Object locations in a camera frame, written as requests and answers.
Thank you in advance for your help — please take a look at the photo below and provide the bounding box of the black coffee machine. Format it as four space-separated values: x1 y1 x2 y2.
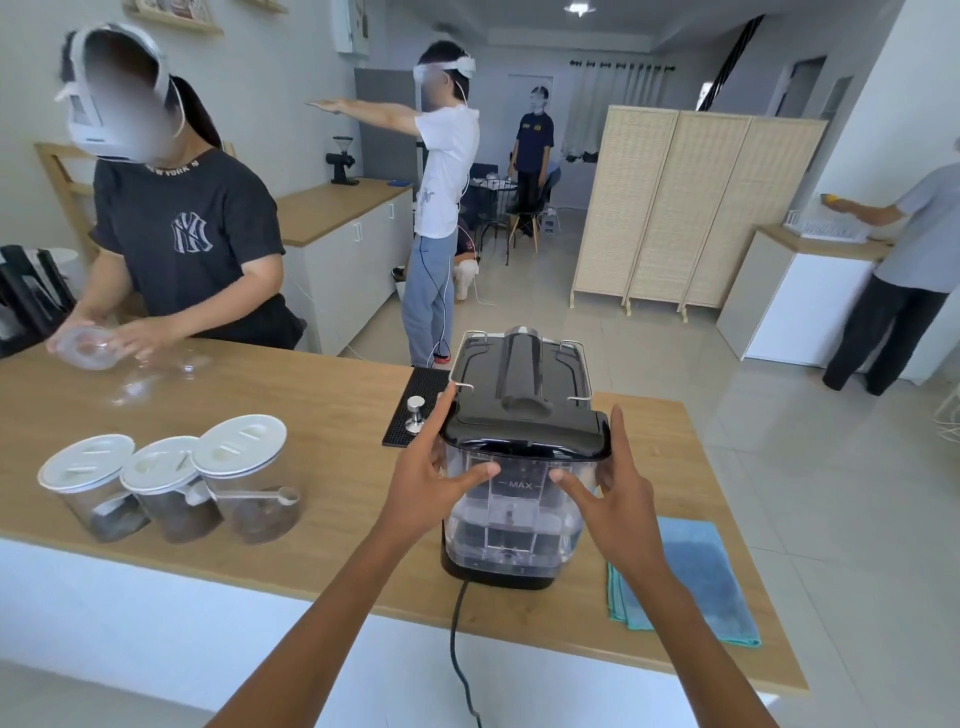
441 325 595 591

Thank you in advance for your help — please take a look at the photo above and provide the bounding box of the black rubber tamping mat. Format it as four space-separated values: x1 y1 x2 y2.
381 365 453 450

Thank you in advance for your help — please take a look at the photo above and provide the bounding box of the black stair railing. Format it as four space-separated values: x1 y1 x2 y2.
696 13 766 115

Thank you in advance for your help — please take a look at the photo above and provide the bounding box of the person's left hand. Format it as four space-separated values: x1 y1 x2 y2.
373 384 501 561

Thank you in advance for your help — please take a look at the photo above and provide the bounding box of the white headset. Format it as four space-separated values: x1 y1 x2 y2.
412 57 478 84
54 21 186 163

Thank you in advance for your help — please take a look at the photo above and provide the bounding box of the blue folded cloth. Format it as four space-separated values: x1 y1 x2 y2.
605 515 763 651

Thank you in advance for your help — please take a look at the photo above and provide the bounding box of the person's right hand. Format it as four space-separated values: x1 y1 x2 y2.
550 405 666 583

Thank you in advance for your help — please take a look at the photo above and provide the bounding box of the wooden wall shelf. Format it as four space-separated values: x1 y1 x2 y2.
122 0 225 36

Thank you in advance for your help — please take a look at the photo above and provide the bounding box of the black power cable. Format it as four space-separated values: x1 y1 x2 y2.
449 577 485 728

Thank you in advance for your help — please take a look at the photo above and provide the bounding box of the clear glass on counter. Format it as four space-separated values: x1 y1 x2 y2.
111 351 214 408

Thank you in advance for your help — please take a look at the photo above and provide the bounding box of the person's left forearm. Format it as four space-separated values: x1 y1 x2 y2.
208 525 423 728

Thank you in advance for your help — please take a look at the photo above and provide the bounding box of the wicker folding screen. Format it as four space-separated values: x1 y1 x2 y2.
570 104 828 325

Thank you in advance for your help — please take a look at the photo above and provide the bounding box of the black coffee grinder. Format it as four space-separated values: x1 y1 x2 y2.
325 135 362 187

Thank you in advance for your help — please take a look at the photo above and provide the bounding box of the white cabinet wooden top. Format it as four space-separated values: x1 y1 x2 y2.
715 223 895 370
274 177 416 357

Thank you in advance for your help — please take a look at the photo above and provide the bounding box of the clear water tank black lid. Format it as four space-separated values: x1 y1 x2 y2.
439 408 612 580

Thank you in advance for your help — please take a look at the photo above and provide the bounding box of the white curtain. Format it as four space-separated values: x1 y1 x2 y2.
564 60 670 162

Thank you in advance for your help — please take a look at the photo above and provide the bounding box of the wooden leg chair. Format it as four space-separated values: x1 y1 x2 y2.
505 174 562 253

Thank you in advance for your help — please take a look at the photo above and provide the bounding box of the grey board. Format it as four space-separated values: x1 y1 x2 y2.
354 66 419 186

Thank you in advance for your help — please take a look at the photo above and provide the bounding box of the wooden rack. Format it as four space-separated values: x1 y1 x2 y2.
33 141 100 265

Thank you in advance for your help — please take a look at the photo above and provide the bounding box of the clear jar white lid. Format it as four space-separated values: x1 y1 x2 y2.
119 435 225 546
192 414 303 547
36 432 153 546

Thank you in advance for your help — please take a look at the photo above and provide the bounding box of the white wire rack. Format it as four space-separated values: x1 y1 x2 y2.
932 366 960 445

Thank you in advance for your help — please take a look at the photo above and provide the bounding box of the person's right forearm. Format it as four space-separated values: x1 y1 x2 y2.
619 558 783 728

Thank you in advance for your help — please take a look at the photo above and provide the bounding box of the clear glass cup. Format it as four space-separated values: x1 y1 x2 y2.
51 325 123 373

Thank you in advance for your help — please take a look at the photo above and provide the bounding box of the white dish rack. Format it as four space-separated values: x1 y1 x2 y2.
782 208 873 244

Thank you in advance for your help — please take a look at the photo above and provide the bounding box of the white wall box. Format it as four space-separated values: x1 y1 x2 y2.
333 0 373 60

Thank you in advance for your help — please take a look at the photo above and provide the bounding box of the black chair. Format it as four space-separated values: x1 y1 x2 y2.
0 244 79 360

